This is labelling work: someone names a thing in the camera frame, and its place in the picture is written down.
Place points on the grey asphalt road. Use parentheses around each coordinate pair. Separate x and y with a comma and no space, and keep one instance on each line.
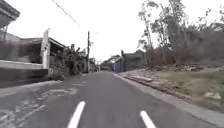
(110,100)

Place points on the patchy grass ground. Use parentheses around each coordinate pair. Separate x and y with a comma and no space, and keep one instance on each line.
(196,85)

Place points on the robot's own part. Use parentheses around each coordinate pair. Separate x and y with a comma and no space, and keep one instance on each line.
(76,115)
(147,119)

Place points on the pale concrete kerb strip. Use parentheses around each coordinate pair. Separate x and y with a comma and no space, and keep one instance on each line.
(173,101)

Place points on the building with white pillar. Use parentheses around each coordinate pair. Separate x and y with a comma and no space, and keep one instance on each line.
(26,56)

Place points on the green bushes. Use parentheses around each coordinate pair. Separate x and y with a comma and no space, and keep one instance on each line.
(74,61)

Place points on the row of trees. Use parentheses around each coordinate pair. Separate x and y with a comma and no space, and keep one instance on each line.
(180,36)

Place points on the utility pole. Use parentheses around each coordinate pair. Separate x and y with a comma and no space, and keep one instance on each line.
(88,51)

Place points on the blue gate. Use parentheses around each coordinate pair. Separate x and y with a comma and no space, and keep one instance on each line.
(117,65)

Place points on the building roof corner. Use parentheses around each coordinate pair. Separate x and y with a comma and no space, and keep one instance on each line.
(6,13)

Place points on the dark building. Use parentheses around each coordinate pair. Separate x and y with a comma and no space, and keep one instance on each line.
(133,60)

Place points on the pile of rubble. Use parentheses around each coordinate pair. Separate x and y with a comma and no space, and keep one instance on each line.
(186,67)

